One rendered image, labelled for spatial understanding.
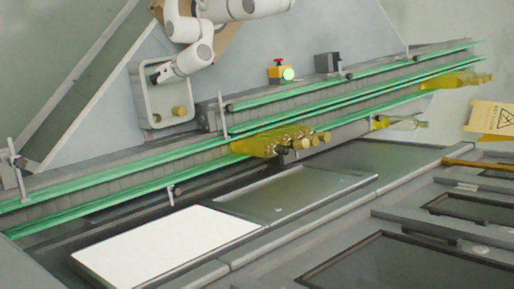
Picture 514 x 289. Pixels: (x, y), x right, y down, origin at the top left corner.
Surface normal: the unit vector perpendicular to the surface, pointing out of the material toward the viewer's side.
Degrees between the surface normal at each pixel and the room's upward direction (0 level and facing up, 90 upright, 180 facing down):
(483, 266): 90
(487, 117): 77
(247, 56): 0
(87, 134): 0
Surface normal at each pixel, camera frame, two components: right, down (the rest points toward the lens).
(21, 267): -0.14, -0.97
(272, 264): 0.63, 0.08
